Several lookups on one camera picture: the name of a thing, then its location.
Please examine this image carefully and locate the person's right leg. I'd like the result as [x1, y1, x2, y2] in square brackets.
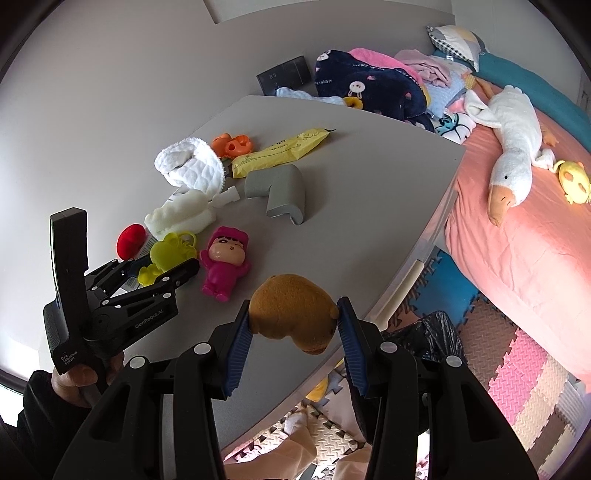
[332, 445, 372, 480]

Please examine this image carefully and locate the yellow translucent plastic toy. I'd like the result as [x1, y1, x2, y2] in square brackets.
[137, 231, 198, 285]

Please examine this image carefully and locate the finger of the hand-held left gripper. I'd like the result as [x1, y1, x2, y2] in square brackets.
[90, 259, 200, 340]
[85, 258, 153, 298]

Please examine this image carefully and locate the black trash bag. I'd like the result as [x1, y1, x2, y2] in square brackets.
[344, 310, 465, 446]

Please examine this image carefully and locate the red plush ball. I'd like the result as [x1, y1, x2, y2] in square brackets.
[116, 223, 147, 259]

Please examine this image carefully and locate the cream table edge guard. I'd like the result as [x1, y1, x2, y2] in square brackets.
[379, 261, 423, 324]

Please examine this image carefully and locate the yellow chick plush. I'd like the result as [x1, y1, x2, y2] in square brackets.
[553, 159, 591, 206]

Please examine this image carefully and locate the orange plastic toy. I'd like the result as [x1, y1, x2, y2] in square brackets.
[211, 133, 254, 160]

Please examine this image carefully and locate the brown plush toy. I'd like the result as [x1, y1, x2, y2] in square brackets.
[248, 274, 340, 355]

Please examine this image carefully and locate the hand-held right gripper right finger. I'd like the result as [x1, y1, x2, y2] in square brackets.
[337, 296, 539, 480]

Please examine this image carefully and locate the white printed cloth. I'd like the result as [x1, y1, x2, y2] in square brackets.
[434, 99, 476, 139]

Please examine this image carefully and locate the person's left leg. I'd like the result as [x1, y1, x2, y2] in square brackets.
[224, 408, 326, 480]

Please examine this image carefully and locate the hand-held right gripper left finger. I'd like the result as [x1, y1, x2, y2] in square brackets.
[69, 299, 252, 480]

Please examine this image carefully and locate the navy printed blanket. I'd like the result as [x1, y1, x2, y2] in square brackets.
[315, 48, 435, 132]

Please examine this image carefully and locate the pink bed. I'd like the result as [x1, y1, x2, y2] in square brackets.
[443, 78, 591, 402]

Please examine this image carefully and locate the person's left hand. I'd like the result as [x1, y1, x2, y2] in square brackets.
[51, 352, 125, 407]

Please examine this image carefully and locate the white quilted cloth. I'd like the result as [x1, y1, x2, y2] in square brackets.
[154, 137, 226, 188]

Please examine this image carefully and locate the person's left forearm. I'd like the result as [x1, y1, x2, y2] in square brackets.
[14, 369, 107, 480]

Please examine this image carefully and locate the pink cartoon figurine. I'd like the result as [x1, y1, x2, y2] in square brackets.
[201, 226, 252, 303]

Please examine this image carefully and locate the light blue small cloth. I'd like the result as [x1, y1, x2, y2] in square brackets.
[276, 86, 345, 106]

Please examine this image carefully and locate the lilac cloth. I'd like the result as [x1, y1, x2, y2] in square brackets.
[394, 50, 455, 88]

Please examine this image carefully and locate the grey foam corner guard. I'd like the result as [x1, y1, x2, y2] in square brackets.
[245, 165, 311, 225]

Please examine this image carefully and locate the pink fleece cloth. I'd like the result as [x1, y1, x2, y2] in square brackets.
[348, 47, 419, 72]

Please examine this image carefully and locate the light blue blanket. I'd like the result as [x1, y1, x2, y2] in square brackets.
[422, 55, 476, 118]

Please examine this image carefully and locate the person's leg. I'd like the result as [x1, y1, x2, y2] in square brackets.
[332, 445, 372, 480]
[224, 408, 326, 480]

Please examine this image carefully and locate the white goose plush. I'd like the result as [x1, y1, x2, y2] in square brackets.
[464, 84, 557, 227]

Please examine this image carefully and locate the patchwork checkered pillow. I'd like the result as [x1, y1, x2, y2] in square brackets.
[427, 24, 488, 72]

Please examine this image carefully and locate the coloured foam puzzle mat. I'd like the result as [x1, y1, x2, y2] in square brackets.
[222, 247, 591, 480]

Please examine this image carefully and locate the teal pillow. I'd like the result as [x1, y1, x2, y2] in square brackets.
[475, 48, 591, 153]

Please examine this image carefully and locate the blue packet with barcode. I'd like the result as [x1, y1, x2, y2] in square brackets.
[122, 233, 160, 292]

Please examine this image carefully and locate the yellow packet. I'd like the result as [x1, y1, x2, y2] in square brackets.
[231, 128, 335, 179]

